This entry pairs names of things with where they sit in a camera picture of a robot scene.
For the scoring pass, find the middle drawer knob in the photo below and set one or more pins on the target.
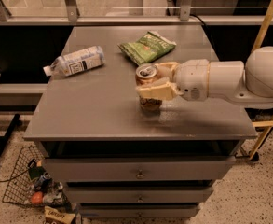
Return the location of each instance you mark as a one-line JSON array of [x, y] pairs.
[[140, 199]]

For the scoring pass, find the top drawer knob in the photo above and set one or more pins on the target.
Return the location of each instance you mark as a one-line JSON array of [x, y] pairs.
[[140, 175]]

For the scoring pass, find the green chip bag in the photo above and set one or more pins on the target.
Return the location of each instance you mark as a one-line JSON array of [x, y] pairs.
[[148, 48]]

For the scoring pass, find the orange soda can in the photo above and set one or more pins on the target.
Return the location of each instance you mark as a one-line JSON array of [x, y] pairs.
[[146, 74]]

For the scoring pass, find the black wire basket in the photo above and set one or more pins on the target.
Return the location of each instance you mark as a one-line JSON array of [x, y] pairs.
[[20, 187]]

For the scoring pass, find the blue can in basket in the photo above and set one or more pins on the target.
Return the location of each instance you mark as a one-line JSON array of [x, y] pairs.
[[42, 181]]

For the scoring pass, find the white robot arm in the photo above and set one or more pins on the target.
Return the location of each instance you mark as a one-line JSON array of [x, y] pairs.
[[248, 84]]

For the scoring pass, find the drawer knob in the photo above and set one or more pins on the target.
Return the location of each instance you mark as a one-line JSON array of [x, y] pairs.
[[140, 175], [140, 199]]

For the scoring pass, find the clear plastic water bottle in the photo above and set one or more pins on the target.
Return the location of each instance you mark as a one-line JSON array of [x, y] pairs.
[[76, 62]]

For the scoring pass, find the yellow snack bag on floor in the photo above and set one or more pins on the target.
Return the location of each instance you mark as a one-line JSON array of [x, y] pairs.
[[54, 216]]

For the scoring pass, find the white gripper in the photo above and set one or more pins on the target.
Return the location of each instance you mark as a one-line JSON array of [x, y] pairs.
[[192, 77]]

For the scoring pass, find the orange fruit in basket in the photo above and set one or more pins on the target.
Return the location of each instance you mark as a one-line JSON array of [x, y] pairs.
[[37, 198]]

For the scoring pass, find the grey drawer cabinet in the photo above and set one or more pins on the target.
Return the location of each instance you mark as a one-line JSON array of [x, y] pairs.
[[95, 137]]

